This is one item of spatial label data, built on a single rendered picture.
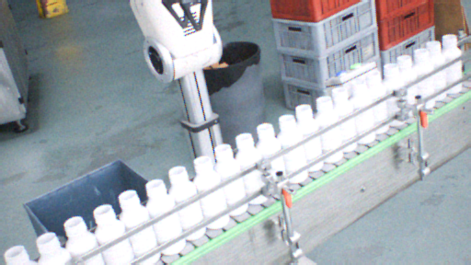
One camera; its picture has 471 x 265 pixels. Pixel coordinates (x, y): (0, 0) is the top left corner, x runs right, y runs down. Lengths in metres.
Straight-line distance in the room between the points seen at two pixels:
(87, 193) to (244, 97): 1.76
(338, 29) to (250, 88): 0.78
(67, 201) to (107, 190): 0.13
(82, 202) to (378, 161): 0.89
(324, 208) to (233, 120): 2.07
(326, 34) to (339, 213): 2.38
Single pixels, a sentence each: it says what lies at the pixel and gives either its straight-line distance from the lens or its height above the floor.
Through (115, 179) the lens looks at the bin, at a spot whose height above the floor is 0.89.
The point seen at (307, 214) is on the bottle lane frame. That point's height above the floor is 0.93.
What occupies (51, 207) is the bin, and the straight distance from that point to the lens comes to 1.86.
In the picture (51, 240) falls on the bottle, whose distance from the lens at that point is 1.18.
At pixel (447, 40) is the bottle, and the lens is 1.76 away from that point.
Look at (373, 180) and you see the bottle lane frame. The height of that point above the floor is 0.91.
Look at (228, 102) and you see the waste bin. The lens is 3.46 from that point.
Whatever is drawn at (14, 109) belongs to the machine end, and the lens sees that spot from 4.96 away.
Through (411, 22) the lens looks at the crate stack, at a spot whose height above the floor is 0.33.
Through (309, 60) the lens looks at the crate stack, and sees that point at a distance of 3.89.
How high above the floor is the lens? 1.76
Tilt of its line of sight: 26 degrees down
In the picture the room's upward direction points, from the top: 12 degrees counter-clockwise
